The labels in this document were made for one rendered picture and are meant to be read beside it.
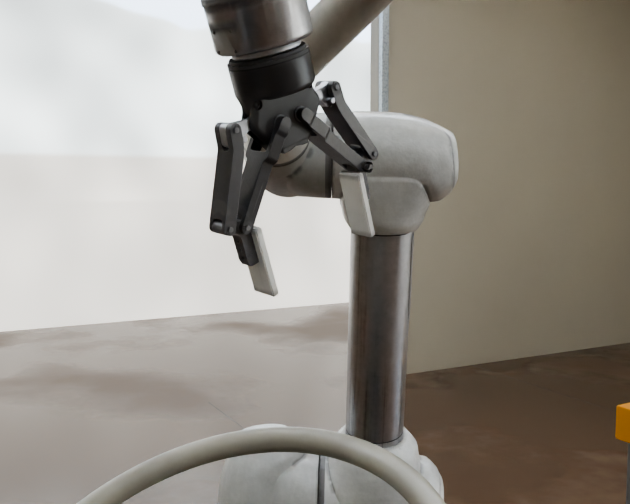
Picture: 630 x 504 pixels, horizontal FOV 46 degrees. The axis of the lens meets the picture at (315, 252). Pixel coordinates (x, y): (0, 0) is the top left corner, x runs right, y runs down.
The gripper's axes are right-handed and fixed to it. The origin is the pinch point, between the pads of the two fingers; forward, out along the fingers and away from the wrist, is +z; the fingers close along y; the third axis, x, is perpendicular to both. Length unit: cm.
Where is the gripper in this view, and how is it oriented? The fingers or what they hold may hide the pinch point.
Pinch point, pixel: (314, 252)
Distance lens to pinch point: 74.7
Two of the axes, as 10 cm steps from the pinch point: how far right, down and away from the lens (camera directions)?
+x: 6.7, 1.6, -7.3
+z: 2.1, 8.9, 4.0
